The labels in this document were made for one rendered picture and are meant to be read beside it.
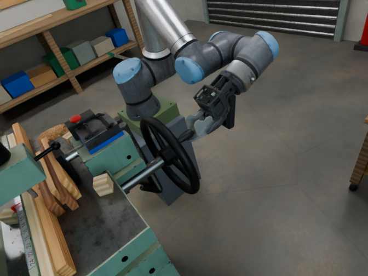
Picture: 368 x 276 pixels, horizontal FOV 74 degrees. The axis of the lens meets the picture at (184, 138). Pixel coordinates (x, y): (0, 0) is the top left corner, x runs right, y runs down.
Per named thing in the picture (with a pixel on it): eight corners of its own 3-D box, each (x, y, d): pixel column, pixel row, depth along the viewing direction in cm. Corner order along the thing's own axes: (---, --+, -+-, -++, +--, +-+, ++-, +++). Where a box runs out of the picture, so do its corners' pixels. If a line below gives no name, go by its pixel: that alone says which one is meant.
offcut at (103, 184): (113, 182, 62) (107, 172, 59) (113, 192, 59) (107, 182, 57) (100, 187, 62) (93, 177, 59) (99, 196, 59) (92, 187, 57)
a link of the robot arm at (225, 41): (199, 39, 79) (226, 45, 70) (224, 25, 83) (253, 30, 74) (203, 65, 85) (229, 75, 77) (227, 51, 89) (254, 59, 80)
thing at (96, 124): (124, 134, 66) (116, 118, 62) (87, 157, 62) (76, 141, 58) (105, 116, 74) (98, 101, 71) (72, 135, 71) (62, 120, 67)
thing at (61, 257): (77, 272, 46) (65, 264, 44) (67, 280, 46) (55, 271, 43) (24, 130, 91) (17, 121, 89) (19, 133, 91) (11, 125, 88)
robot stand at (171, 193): (144, 182, 180) (114, 125, 144) (175, 158, 191) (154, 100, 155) (168, 206, 160) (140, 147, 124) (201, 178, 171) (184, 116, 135)
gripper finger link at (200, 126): (180, 132, 67) (201, 107, 67) (190, 143, 71) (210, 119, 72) (187, 137, 64) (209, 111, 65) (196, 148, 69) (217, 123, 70)
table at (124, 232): (192, 213, 57) (187, 199, 53) (70, 315, 47) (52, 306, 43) (99, 117, 98) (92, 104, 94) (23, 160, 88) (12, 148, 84)
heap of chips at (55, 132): (69, 131, 84) (65, 127, 83) (40, 147, 81) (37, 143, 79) (63, 123, 89) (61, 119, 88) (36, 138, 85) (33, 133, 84)
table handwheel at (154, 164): (146, 132, 94) (192, 194, 89) (100, 161, 87) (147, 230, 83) (150, 95, 67) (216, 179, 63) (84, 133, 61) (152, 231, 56)
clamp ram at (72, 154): (99, 165, 67) (83, 142, 61) (74, 182, 64) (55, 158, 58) (88, 150, 73) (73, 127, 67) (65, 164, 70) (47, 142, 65)
